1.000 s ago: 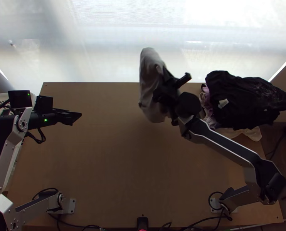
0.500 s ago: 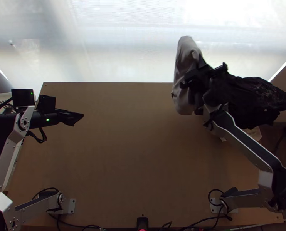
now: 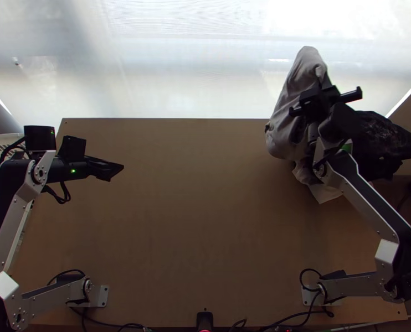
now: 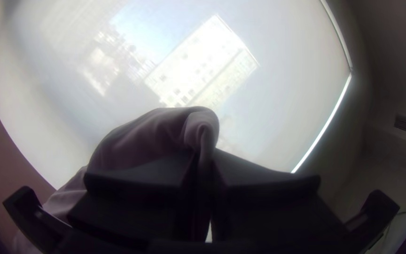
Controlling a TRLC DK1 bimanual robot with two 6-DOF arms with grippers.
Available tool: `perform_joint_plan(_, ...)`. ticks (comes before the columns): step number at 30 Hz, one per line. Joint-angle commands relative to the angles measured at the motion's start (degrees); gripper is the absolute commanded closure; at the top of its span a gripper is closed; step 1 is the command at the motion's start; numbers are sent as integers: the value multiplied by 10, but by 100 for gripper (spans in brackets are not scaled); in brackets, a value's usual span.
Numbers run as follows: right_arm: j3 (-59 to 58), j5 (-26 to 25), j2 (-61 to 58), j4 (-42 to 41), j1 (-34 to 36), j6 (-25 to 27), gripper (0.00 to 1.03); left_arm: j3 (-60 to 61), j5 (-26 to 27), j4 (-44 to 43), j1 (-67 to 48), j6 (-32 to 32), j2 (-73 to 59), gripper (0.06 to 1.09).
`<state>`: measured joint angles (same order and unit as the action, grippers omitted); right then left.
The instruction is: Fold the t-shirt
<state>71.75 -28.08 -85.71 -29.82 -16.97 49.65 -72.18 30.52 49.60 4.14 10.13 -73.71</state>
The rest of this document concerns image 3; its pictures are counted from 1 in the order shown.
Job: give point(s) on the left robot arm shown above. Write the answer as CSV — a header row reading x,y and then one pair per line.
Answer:
x,y
18,207

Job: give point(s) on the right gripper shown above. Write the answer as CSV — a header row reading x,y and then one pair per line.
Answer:
x,y
316,103

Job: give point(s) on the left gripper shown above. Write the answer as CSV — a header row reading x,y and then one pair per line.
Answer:
x,y
73,147

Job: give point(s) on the heap of clothes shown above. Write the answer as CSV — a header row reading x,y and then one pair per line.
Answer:
x,y
382,138

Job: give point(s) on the white t-shirt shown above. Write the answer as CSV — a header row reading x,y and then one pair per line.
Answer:
x,y
288,114

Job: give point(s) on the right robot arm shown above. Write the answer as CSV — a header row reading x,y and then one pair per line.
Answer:
x,y
361,193

